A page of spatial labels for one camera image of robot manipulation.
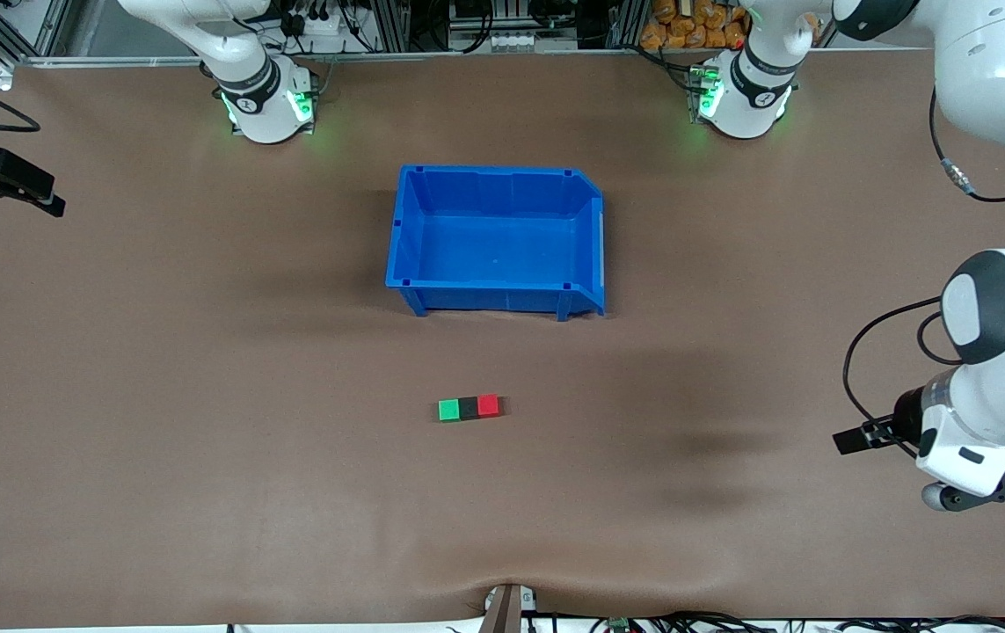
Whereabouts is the orange packaged goods pile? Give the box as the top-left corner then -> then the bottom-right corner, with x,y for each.
640,0 -> 819,51

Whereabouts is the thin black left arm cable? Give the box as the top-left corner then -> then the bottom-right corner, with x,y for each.
917,309 -> 967,366
843,297 -> 947,458

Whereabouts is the aluminium table edge rail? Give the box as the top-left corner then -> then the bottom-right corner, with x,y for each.
14,50 -> 696,67

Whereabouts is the black cable bundle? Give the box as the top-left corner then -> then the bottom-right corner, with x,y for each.
590,611 -> 1005,633

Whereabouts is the white power strip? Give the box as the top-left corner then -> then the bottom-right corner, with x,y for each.
280,7 -> 353,38

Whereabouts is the thick black cable with connector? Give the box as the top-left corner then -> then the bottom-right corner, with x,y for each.
929,86 -> 1005,205

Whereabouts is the large table cover mat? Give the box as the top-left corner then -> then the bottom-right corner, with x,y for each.
0,48 -> 1005,629

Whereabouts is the black equipment rack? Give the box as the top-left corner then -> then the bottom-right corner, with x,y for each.
410,0 -> 644,51

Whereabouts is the blue plastic storage bin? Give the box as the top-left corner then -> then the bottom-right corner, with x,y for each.
384,164 -> 607,322

